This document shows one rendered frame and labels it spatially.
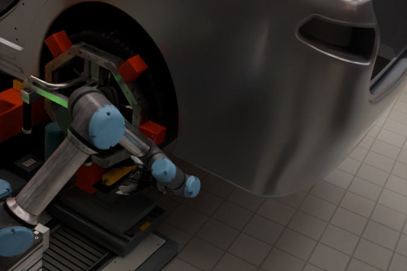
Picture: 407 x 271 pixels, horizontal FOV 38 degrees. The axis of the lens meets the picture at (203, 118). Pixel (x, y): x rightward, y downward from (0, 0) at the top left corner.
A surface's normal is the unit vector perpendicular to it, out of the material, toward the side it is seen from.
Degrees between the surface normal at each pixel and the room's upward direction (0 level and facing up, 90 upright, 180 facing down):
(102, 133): 84
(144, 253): 0
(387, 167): 0
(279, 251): 0
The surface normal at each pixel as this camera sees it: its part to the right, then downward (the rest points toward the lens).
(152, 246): 0.15, -0.85
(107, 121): 0.65, 0.40
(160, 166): -0.47, -0.47
